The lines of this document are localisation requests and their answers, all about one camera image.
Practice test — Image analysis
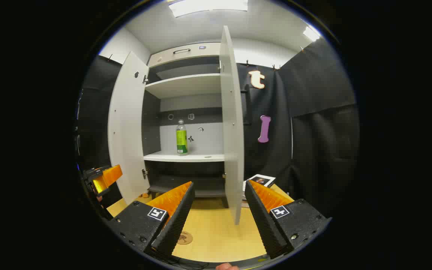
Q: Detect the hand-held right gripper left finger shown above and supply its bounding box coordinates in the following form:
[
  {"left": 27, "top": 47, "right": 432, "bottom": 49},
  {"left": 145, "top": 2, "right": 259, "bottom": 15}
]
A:
[{"left": 108, "top": 181, "right": 196, "bottom": 261}]

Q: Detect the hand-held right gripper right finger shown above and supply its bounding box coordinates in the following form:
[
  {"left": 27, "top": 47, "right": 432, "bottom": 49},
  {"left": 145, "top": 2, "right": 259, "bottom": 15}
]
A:
[{"left": 244, "top": 180, "right": 332, "bottom": 260}]

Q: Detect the green label bottle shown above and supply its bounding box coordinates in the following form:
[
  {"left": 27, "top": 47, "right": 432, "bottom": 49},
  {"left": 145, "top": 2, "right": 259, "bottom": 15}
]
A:
[{"left": 176, "top": 120, "right": 189, "bottom": 156}]

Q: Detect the white and grey cabinet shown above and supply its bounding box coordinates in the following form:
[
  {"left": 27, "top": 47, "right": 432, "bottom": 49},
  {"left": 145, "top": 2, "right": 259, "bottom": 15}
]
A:
[{"left": 141, "top": 42, "right": 246, "bottom": 209}]

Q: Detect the black backdrop cloth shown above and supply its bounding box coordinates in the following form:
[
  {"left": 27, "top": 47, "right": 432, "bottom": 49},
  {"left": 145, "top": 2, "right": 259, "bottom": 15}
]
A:
[{"left": 74, "top": 37, "right": 360, "bottom": 220}]

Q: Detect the large ceiling light panel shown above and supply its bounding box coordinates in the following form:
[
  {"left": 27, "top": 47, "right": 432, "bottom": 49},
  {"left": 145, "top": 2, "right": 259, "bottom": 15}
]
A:
[{"left": 168, "top": 0, "right": 249, "bottom": 18}]

